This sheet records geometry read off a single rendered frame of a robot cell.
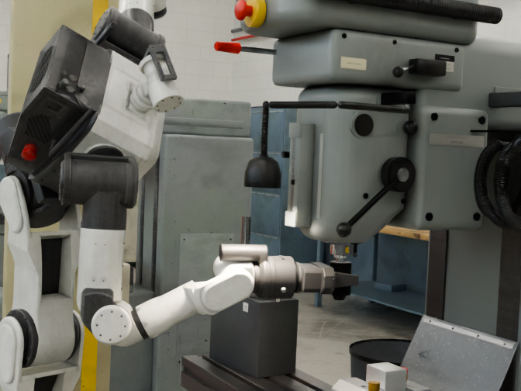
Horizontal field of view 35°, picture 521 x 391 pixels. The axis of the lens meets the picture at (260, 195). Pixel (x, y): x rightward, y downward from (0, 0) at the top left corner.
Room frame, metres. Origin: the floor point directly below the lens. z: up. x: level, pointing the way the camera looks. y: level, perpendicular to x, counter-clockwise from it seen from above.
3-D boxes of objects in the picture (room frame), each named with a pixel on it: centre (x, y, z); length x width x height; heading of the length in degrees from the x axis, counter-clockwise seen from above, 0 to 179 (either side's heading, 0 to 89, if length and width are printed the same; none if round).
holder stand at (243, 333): (2.11, 0.01, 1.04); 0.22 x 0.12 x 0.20; 36
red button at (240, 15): (1.62, 0.05, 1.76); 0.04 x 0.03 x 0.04; 29
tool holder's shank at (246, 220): (2.15, 0.03, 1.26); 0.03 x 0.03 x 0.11
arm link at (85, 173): (1.67, 0.33, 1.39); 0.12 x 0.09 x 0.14; 105
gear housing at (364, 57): (1.76, -0.21, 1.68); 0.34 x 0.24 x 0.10; 119
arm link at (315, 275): (1.72, -0.09, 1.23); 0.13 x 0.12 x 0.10; 14
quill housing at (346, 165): (1.75, -0.18, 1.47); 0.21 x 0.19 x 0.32; 29
